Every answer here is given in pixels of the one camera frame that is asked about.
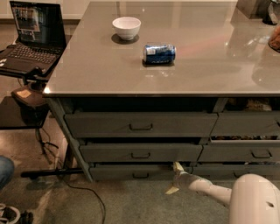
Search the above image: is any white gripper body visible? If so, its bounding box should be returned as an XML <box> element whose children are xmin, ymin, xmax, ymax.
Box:
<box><xmin>173</xmin><ymin>171</ymin><xmax>195</xmax><ymax>190</ymax></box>

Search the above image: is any grey drawer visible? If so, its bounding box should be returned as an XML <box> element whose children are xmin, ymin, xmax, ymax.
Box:
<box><xmin>80</xmin><ymin>143</ymin><xmax>202</xmax><ymax>162</ymax></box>
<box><xmin>89</xmin><ymin>164</ymin><xmax>175</xmax><ymax>180</ymax></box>
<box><xmin>212</xmin><ymin>111</ymin><xmax>280</xmax><ymax>137</ymax></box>
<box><xmin>199</xmin><ymin>140</ymin><xmax>280</xmax><ymax>163</ymax></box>
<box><xmin>188</xmin><ymin>164</ymin><xmax>280</xmax><ymax>180</ymax></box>
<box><xmin>64</xmin><ymin>112</ymin><xmax>217</xmax><ymax>138</ymax></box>

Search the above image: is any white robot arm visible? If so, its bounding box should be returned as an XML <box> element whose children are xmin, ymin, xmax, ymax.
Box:
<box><xmin>165</xmin><ymin>162</ymin><xmax>280</xmax><ymax>224</ymax></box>

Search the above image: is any black open laptop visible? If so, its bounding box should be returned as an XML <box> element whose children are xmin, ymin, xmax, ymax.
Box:
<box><xmin>0</xmin><ymin>1</ymin><xmax>67</xmax><ymax>76</ymax></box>

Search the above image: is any blue soda can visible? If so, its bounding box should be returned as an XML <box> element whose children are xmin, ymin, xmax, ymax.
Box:
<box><xmin>143</xmin><ymin>44</ymin><xmax>176</xmax><ymax>64</ymax></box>

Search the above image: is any white ceramic bowl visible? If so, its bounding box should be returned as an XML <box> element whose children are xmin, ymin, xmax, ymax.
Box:
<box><xmin>112</xmin><ymin>17</ymin><xmax>141</xmax><ymax>40</ymax></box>

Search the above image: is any brown object counter edge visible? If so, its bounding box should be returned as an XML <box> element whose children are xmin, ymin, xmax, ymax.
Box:
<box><xmin>269</xmin><ymin>26</ymin><xmax>280</xmax><ymax>52</ymax></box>

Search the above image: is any black laptop stand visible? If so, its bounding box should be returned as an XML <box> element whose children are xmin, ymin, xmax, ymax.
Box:
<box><xmin>0</xmin><ymin>43</ymin><xmax>86</xmax><ymax>179</ymax></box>

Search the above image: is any black floor cable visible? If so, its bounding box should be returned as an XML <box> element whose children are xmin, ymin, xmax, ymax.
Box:
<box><xmin>36</xmin><ymin>128</ymin><xmax>107</xmax><ymax>224</ymax></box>

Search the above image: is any grey cabinet frame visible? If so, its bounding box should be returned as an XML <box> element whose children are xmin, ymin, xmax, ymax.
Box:
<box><xmin>46</xmin><ymin>98</ymin><xmax>93</xmax><ymax>182</ymax></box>

